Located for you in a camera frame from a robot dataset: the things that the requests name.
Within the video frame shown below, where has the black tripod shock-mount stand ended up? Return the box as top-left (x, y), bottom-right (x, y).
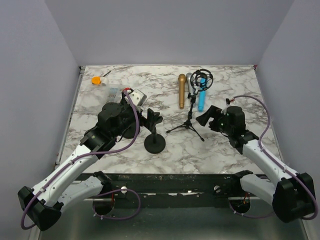
top-left (166, 69), bottom-right (215, 143)

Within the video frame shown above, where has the black stand holding gold microphone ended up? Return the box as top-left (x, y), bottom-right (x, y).
top-left (123, 124), bottom-right (136, 139)

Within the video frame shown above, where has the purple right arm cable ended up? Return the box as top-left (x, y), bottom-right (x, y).
top-left (229, 94), bottom-right (317, 220)

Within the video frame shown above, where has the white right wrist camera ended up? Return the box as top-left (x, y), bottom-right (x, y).
top-left (221, 98), bottom-right (235, 115)

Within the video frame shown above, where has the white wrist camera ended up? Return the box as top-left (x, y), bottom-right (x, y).
top-left (221, 98), bottom-right (235, 115)
top-left (124, 87), bottom-right (147, 109)

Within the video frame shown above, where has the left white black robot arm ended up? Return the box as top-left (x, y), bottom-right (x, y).
top-left (17, 101), bottom-right (163, 231)

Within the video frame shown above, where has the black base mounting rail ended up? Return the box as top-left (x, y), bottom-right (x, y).
top-left (77, 171), bottom-right (245, 209)

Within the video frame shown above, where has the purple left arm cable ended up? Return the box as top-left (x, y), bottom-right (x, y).
top-left (20, 89), bottom-right (141, 231)

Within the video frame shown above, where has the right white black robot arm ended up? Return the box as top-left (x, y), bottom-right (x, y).
top-left (196, 105), bottom-right (319, 223)

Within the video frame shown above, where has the silver mesh-head microphone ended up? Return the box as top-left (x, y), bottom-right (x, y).
top-left (186, 72), bottom-right (194, 100)

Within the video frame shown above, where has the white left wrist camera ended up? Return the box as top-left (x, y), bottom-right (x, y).
top-left (124, 87), bottom-right (147, 109)

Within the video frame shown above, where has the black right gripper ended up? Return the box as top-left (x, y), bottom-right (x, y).
top-left (196, 104), bottom-right (234, 135)

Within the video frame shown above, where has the blue foam-head microphone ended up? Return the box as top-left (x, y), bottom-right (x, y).
top-left (198, 90), bottom-right (206, 113)

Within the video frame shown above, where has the orange round cap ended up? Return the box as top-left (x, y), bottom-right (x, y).
top-left (91, 76), bottom-right (102, 85)

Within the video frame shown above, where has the gold microphone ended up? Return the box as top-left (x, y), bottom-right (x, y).
top-left (178, 73), bottom-right (186, 109)

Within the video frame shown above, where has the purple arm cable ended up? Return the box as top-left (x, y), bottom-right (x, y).
top-left (229, 94), bottom-right (317, 220)
top-left (20, 89), bottom-right (141, 231)

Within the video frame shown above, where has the black round-base microphone stand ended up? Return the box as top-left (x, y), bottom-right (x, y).
top-left (144, 116), bottom-right (166, 154)

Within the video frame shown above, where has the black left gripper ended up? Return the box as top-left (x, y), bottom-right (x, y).
top-left (112, 104), bottom-right (160, 139)

